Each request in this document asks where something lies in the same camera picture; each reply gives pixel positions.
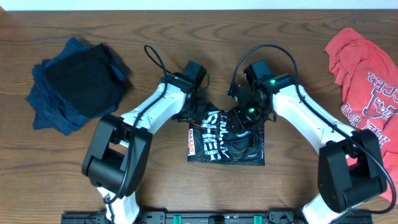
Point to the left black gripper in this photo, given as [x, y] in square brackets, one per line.
[204, 110]

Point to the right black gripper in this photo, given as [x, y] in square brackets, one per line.
[236, 116]

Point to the black orange-patterned jersey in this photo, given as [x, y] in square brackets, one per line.
[209, 141]

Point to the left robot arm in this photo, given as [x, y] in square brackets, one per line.
[118, 153]

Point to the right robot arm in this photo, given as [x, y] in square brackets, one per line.
[350, 166]

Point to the folded black garment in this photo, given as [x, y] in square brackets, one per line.
[90, 80]

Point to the red soccer t-shirt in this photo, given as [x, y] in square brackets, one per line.
[368, 78]

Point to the folded navy blue garment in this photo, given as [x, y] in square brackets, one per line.
[51, 109]

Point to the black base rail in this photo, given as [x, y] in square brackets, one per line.
[161, 217]

